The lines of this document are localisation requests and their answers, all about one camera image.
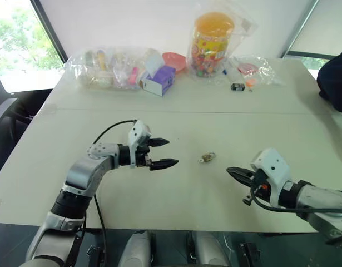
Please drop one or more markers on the pink plastic bowl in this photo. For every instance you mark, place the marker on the pink plastic bowl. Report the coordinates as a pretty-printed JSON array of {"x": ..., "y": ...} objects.
[{"x": 175, "y": 61}]

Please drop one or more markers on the small wrapped candy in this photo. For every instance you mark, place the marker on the small wrapped candy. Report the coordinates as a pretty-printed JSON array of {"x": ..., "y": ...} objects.
[{"x": 208, "y": 157}]

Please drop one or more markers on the candy jar with orange lid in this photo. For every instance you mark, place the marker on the candy jar with orange lid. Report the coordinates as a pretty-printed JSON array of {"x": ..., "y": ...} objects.
[{"x": 211, "y": 44}]

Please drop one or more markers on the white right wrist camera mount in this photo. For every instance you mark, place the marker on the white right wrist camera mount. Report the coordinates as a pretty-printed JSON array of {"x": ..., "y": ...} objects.
[{"x": 273, "y": 167}]

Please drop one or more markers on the small orange cap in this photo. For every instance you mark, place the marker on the small orange cap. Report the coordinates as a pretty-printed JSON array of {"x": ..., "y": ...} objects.
[{"x": 251, "y": 82}]

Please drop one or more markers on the clear bag of toiletries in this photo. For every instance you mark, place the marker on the clear bag of toiletries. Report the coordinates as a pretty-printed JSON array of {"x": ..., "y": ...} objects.
[{"x": 104, "y": 69}]

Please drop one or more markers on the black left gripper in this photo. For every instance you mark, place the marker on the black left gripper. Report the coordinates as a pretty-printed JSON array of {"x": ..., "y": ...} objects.
[{"x": 143, "y": 158}]

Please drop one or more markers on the red and white packet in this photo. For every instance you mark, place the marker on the red and white packet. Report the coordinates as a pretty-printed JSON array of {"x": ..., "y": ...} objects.
[{"x": 246, "y": 68}]

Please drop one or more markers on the clear bag of small items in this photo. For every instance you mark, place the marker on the clear bag of small items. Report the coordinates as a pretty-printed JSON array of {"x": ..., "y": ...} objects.
[{"x": 262, "y": 72}]

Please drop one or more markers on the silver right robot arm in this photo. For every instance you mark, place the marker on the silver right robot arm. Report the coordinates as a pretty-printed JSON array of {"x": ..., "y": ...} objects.
[{"x": 315, "y": 198}]

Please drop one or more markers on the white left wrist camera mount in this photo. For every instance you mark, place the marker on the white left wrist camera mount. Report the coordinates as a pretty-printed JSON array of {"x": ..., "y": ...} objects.
[{"x": 138, "y": 130}]

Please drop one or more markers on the candy jar in bag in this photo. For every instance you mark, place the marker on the candy jar in bag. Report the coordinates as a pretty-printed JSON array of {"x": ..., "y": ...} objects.
[{"x": 243, "y": 25}]

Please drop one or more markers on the small black box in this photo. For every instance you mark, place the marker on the small black box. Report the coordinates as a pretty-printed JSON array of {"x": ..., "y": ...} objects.
[{"x": 238, "y": 86}]

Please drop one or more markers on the purple and white carton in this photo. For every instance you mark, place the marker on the purple and white carton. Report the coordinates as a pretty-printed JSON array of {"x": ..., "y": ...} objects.
[{"x": 158, "y": 80}]

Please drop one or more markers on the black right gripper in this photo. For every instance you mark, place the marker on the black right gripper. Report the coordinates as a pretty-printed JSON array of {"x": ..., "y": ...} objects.
[{"x": 259, "y": 182}]

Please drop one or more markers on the small blue item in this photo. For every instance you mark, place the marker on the small blue item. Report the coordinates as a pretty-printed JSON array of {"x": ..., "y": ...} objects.
[{"x": 225, "y": 72}]

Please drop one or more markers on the grey chair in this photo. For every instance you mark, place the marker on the grey chair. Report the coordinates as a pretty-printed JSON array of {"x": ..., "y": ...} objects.
[{"x": 2, "y": 109}]

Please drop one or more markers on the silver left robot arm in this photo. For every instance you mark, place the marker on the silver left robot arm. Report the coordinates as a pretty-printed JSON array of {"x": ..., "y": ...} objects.
[{"x": 81, "y": 172}]

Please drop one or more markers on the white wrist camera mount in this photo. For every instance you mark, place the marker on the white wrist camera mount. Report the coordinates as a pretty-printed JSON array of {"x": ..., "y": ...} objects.
[
  {"x": 138, "y": 130},
  {"x": 273, "y": 167}
]

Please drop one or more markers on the dark window frame beam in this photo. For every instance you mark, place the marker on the dark window frame beam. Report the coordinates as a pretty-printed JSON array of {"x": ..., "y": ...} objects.
[
  {"x": 49, "y": 30},
  {"x": 301, "y": 27}
]

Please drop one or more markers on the grey rounded robot leg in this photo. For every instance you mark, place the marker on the grey rounded robot leg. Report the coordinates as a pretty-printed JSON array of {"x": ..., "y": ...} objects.
[
  {"x": 138, "y": 250},
  {"x": 209, "y": 250}
]

